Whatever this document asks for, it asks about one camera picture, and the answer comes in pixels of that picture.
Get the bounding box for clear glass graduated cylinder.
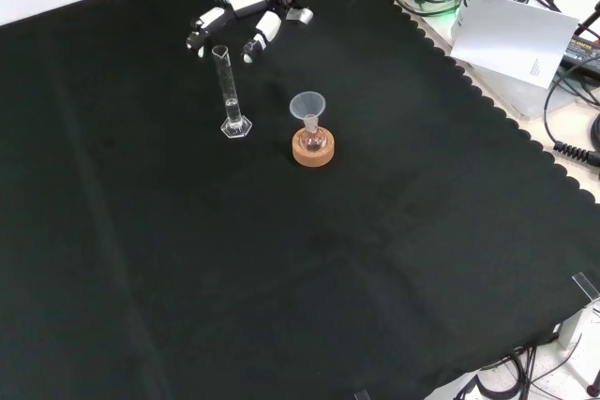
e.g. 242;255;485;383
211;44;254;140

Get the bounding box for clear plastic funnel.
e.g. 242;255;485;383
288;91;327;123

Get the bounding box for round-bottom glass flask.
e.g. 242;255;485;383
299;114;328;155

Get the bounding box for black bench cloth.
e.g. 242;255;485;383
0;0;600;400

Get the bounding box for pale board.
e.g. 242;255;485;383
449;0;581;90

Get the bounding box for pale grey box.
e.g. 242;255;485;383
448;10;563;121

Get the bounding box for black power adapter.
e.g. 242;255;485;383
560;37;600;71

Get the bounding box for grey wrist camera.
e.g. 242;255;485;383
284;7;315;26

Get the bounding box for cork ring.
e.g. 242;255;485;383
291;126;338;169

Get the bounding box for black coiled cable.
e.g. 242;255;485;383
542;65;600;166

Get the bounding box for black cables under bench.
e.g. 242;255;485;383
452;332;600;400

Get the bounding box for white metal bracket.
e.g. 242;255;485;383
556;299;600;350

